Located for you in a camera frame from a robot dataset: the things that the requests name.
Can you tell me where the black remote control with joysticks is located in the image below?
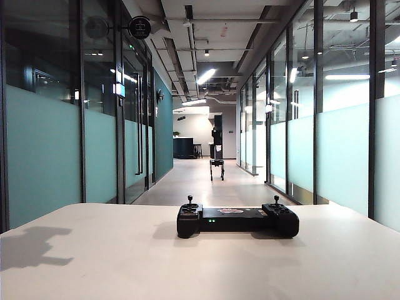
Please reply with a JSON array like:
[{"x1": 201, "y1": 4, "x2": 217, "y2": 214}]
[{"x1": 176, "y1": 194, "x2": 300, "y2": 239}]

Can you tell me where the black quadruped robot dog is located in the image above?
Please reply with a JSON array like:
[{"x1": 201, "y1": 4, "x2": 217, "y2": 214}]
[{"x1": 209, "y1": 158, "x2": 225, "y2": 182}]

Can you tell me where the dark bar counter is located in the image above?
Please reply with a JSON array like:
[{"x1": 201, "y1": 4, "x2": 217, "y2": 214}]
[{"x1": 173, "y1": 137, "x2": 195, "y2": 159}]

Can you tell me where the long linear ceiling light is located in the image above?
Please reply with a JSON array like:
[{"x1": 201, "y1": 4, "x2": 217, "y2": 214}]
[{"x1": 196, "y1": 68, "x2": 217, "y2": 85}]

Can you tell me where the round black hanging sign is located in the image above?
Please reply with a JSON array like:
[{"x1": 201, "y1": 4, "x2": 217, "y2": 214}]
[{"x1": 128, "y1": 15, "x2": 152, "y2": 39}]

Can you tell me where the white linear office light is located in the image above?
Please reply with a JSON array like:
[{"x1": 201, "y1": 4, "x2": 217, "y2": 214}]
[{"x1": 324, "y1": 74, "x2": 371, "y2": 81}]

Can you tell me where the long vertical door handle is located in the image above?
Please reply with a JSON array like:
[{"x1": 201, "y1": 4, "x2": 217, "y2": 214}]
[{"x1": 134, "y1": 72, "x2": 144, "y2": 175}]

